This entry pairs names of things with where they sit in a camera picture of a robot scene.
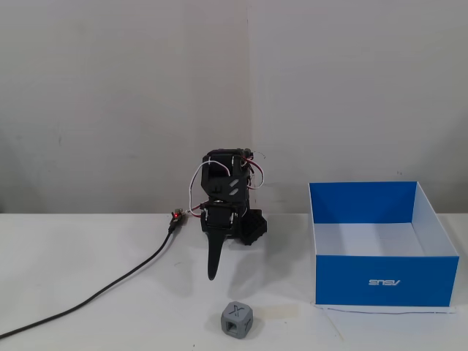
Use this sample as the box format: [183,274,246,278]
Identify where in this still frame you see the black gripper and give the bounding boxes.
[200,201,239,282]

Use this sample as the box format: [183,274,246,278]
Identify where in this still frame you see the gray cube block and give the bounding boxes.
[220,301,254,333]

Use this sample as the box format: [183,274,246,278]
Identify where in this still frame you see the blue white cardboard box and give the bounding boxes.
[309,181,460,307]

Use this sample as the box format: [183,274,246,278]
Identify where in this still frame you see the clear tape piece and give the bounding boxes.
[252,305,299,320]

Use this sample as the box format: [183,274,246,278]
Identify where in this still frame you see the white red gripper servo wire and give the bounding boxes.
[187,159,235,210]

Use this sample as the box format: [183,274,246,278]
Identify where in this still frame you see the white red arm wire bundle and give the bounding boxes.
[239,150,267,190]

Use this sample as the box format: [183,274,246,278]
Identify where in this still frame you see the black power cable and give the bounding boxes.
[0,222,177,339]

